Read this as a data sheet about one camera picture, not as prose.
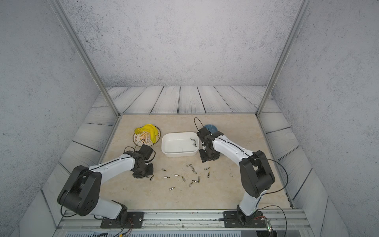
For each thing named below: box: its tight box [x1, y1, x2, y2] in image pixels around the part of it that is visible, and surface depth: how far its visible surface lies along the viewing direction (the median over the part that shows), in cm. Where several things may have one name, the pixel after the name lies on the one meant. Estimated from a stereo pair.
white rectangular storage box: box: [161, 131, 200, 158], surface depth 104 cm
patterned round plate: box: [132, 128, 161, 147], surface depth 108 cm
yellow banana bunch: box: [134, 123, 158, 144], surface depth 108 cm
